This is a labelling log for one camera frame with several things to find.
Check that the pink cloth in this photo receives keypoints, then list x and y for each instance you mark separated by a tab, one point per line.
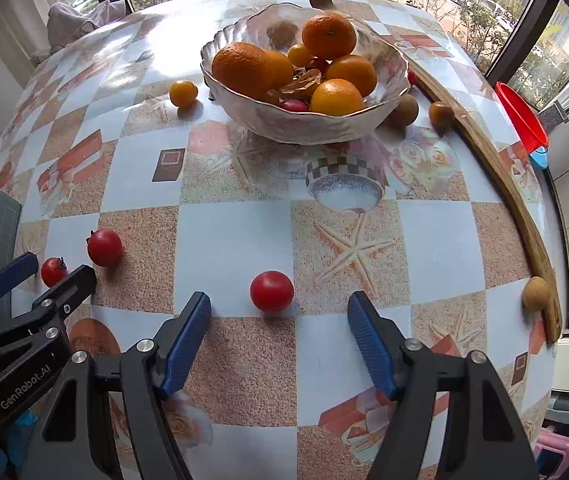
72	22

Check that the small red tomato with stem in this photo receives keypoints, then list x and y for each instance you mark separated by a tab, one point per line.
53	271

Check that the large red tomato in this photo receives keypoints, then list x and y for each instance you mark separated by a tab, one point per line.
272	291

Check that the glass fruit bowl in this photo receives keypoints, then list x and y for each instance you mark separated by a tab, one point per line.
309	125

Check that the dried orange peel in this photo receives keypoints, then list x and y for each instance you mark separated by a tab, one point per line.
300	84

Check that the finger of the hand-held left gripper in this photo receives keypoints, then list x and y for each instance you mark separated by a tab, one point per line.
72	287
12	272

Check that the blue plastic object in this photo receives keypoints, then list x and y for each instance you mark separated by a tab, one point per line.
539	158

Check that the large orange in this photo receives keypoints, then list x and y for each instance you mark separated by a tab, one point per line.
242	70

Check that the red plastic funnel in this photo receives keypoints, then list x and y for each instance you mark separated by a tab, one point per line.
519	115

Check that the small yellow tomato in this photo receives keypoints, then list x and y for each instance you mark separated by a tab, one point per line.
300	55
183	93

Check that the pink plastic stool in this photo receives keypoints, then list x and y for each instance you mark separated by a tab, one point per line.
561	452

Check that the brown round fruit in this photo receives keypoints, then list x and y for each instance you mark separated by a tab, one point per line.
282	33
535	293
441	114
404	109

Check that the grey brush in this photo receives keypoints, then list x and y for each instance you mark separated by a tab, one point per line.
554	117

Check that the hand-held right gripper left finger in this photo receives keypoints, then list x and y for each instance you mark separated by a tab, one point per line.
184	347

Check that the small red fruit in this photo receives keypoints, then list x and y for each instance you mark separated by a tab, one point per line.
317	65
293	106
411	78

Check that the person's left hand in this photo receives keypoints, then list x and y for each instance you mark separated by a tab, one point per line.
20	432

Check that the grey cutting mat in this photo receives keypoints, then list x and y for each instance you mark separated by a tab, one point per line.
2	240

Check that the curved wooden strip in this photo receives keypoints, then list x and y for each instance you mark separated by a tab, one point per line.
501	170

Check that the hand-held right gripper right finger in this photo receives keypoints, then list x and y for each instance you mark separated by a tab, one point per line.
372	347

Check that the checkered printed tablecloth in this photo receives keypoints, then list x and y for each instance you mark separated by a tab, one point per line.
244	220

